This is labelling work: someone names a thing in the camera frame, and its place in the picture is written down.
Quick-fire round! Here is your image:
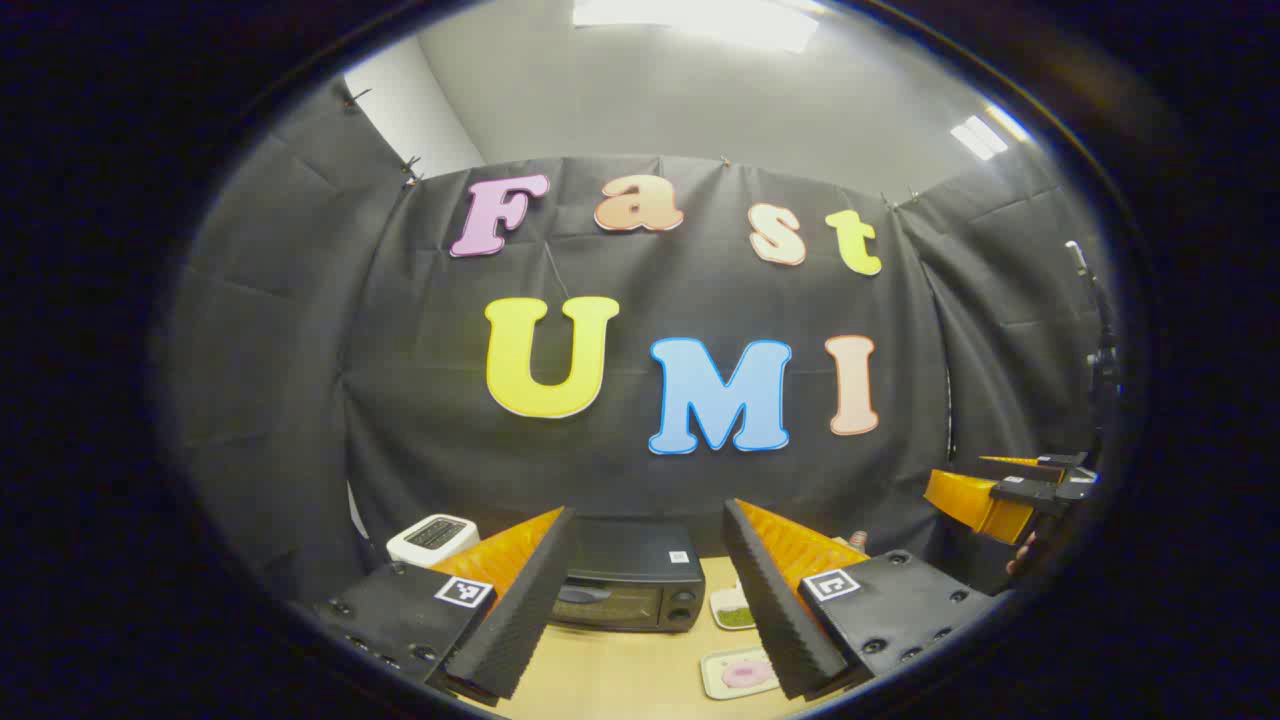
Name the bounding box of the white divided plate with beans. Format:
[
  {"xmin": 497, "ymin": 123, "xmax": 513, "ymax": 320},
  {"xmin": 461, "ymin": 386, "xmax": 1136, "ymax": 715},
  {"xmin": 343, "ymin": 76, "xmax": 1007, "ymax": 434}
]
[{"xmin": 709, "ymin": 584, "xmax": 757, "ymax": 632}]

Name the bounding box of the large ceiling light panel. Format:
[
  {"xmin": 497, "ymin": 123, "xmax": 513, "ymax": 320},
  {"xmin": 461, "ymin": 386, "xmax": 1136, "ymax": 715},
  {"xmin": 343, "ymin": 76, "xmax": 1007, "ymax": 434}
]
[{"xmin": 572, "ymin": 0, "xmax": 823, "ymax": 54}]

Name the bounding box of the small ceiling light panel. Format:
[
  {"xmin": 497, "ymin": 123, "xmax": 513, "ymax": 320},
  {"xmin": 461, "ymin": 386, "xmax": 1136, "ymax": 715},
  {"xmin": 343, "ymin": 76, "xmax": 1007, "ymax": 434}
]
[{"xmin": 948, "ymin": 103, "xmax": 1033, "ymax": 162}]

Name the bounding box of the black backdrop cloth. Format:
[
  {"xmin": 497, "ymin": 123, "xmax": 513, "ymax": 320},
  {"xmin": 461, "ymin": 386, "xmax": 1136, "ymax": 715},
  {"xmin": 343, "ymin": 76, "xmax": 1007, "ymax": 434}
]
[{"xmin": 165, "ymin": 75, "xmax": 1111, "ymax": 606}]

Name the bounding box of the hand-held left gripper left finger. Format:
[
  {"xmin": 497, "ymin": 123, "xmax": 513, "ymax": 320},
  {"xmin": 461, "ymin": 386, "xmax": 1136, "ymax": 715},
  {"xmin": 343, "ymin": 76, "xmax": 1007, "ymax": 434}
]
[{"xmin": 315, "ymin": 506, "xmax": 578, "ymax": 706}]

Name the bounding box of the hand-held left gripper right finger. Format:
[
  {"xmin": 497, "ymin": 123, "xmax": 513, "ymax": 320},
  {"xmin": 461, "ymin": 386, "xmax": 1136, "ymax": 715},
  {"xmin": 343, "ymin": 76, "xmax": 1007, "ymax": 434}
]
[{"xmin": 722, "ymin": 498, "xmax": 1001, "ymax": 701}]

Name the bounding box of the black electric oven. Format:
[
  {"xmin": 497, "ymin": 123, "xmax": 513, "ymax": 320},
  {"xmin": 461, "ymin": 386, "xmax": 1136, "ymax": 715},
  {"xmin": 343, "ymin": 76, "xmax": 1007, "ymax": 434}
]
[{"xmin": 548, "ymin": 516, "xmax": 707, "ymax": 634}]

